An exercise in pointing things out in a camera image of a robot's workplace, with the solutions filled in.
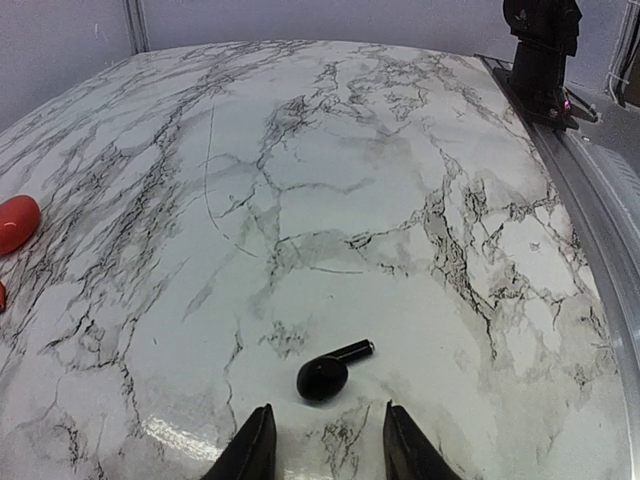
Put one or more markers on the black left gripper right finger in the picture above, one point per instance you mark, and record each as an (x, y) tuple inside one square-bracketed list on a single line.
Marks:
[(408, 453)]

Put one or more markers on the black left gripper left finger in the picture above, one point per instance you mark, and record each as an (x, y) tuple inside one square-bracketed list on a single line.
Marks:
[(251, 454)]

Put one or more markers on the black earbud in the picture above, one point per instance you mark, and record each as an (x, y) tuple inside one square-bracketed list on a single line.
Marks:
[(322, 378)]

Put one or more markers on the red earbud near case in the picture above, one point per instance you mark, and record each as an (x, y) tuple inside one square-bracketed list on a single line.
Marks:
[(3, 297)]

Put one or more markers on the red round charging case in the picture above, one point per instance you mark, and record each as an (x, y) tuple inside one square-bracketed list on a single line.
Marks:
[(20, 217)]

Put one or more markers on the front aluminium rail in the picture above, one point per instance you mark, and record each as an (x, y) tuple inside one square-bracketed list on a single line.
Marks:
[(596, 170)]

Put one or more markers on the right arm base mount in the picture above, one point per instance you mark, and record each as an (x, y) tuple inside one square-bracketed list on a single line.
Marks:
[(534, 83)]

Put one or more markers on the left aluminium frame post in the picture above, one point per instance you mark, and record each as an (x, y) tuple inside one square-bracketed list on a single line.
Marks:
[(136, 26)]

